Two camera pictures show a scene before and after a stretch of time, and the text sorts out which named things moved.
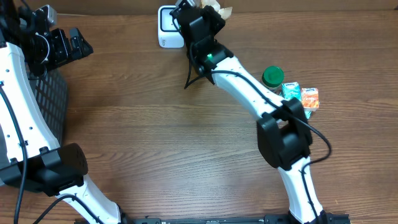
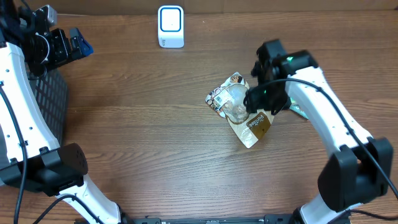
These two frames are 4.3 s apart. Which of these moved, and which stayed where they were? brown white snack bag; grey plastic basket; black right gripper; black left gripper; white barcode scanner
Moved: brown white snack bag; black right gripper
Stayed: black left gripper; white barcode scanner; grey plastic basket
